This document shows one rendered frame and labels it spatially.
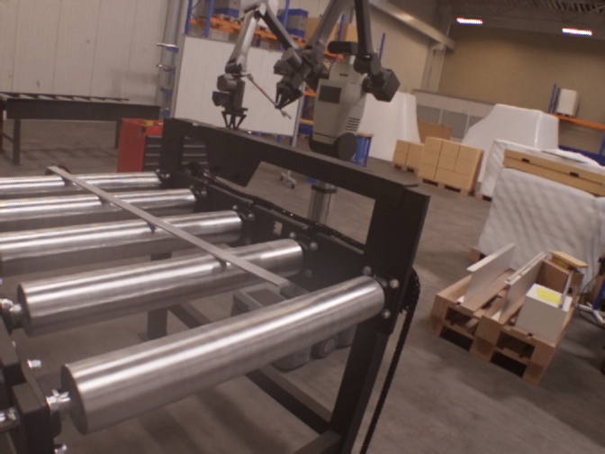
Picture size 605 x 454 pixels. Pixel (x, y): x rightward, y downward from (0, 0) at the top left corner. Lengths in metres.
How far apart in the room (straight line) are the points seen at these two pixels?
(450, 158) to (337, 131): 7.55
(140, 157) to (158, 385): 2.98
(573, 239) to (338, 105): 2.78
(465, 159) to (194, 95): 5.85
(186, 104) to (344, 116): 4.16
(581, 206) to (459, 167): 5.60
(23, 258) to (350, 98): 1.56
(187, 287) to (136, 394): 0.41
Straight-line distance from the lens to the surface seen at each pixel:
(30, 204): 1.47
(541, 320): 2.78
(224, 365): 0.78
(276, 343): 0.85
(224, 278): 1.10
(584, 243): 4.29
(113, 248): 1.25
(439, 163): 9.63
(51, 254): 1.19
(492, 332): 2.82
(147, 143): 3.58
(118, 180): 1.87
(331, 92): 2.13
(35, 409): 0.60
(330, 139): 2.11
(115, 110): 6.74
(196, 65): 6.06
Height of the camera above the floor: 1.34
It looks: 16 degrees down
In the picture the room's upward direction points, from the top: 10 degrees clockwise
